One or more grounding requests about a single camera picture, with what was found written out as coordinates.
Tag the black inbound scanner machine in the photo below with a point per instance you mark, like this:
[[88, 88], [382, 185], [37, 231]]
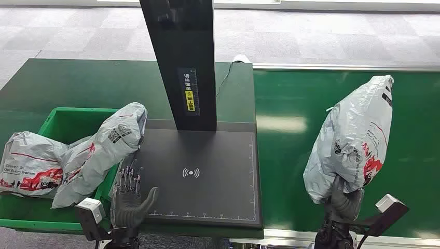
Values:
[[213, 154]]

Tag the silver conveyor frame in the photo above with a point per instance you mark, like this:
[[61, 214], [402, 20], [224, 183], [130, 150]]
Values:
[[343, 67]]

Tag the grey mailer bag QR code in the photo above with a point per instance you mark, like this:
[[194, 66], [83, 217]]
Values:
[[113, 144]]

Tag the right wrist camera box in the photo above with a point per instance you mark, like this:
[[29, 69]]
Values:
[[388, 209]]

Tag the green conveyor belt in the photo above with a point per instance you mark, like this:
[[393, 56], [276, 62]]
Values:
[[292, 154]]

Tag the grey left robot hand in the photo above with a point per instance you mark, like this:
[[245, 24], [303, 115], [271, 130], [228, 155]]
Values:
[[129, 209]]

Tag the green plastic delivery box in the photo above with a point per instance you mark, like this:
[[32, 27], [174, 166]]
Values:
[[68, 123]]

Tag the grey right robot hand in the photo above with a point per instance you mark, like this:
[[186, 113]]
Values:
[[345, 206]]

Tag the white round object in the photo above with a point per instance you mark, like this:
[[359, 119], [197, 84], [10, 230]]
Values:
[[241, 59]]

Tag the black yellow scanner label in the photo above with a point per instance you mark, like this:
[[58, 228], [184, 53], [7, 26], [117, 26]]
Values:
[[189, 99]]

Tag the grey mailer bag slogan print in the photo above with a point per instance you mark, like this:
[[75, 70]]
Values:
[[31, 154]]

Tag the grey mailer bag SF logo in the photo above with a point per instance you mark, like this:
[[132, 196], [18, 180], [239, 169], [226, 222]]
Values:
[[350, 137]]

